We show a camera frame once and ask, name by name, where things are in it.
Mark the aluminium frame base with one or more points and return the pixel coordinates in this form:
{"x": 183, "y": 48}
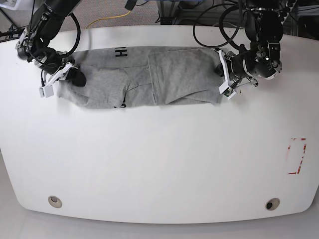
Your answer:
{"x": 172, "y": 12}

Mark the table cable grommet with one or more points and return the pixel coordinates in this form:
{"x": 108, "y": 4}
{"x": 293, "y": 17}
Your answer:
{"x": 272, "y": 204}
{"x": 55, "y": 202}

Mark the right table cable grommet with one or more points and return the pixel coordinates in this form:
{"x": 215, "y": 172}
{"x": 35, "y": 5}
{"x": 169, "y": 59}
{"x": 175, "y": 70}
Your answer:
{"x": 272, "y": 204}

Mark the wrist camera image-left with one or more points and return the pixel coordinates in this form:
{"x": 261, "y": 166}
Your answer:
{"x": 46, "y": 91}

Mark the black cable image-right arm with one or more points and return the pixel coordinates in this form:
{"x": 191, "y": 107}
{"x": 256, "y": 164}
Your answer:
{"x": 229, "y": 40}

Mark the left table cable grommet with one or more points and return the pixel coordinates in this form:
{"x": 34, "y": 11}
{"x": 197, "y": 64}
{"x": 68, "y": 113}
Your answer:
{"x": 55, "y": 202}

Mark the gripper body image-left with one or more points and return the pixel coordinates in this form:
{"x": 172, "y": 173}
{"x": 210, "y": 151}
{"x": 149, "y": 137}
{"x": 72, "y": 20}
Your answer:
{"x": 58, "y": 72}

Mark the red tape rectangle marking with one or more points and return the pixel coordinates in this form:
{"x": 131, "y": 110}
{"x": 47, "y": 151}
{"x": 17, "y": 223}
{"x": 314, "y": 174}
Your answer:
{"x": 295, "y": 155}

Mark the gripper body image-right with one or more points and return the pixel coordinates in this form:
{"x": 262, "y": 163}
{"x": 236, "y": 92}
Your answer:
{"x": 231, "y": 79}

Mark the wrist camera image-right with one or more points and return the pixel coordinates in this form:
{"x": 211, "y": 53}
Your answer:
{"x": 229, "y": 93}

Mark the grey T-shirt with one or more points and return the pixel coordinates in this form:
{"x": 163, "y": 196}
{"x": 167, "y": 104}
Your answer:
{"x": 145, "y": 76}

